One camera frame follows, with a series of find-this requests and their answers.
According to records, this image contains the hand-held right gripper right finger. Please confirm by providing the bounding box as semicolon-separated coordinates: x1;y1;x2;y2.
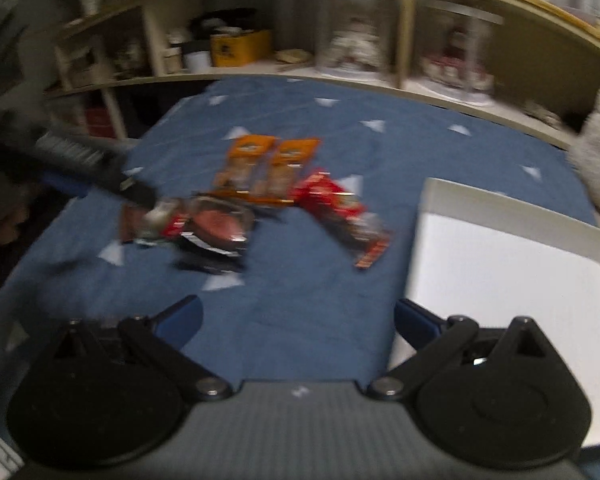
367;299;551;401

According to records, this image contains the small clear red packet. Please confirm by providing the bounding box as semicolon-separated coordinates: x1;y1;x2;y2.
117;205;181;246

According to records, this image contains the clear jar with red doll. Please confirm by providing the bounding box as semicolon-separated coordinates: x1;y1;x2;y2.
420;2;503;93

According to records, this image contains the blue blanket with white triangles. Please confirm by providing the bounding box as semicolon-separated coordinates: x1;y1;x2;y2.
0;77;600;461

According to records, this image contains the orange snack packet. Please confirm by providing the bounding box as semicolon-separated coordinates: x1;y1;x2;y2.
215;135;275;201
260;139;323;206

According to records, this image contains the yellow box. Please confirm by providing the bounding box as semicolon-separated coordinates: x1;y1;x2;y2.
211;30;273;68

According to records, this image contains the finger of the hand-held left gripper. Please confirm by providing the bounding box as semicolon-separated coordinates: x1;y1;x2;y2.
40;160;158;208

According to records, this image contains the white tray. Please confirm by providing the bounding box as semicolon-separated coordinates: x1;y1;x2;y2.
387;177;600;461

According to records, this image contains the white cup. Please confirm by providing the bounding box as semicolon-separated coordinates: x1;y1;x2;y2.
184;50;213;73

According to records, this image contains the clear jar with white doll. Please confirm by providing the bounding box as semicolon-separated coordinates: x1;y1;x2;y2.
315;0;395;78

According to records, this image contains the cream shelf unit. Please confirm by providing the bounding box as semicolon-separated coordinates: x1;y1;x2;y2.
44;0;600;151

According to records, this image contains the cream jar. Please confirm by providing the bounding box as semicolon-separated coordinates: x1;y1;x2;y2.
162;35;185;73

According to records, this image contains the black and red snack packet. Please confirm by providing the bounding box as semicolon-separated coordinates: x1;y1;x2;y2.
172;195;255;273

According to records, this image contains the clear striped snack packet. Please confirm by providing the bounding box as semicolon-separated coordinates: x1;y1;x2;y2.
325;210;393;271

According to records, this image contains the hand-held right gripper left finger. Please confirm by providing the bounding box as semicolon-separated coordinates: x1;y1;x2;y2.
54;295;231;401

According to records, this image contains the fluffy white rug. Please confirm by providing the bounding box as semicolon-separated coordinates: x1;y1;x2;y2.
567;55;600;236

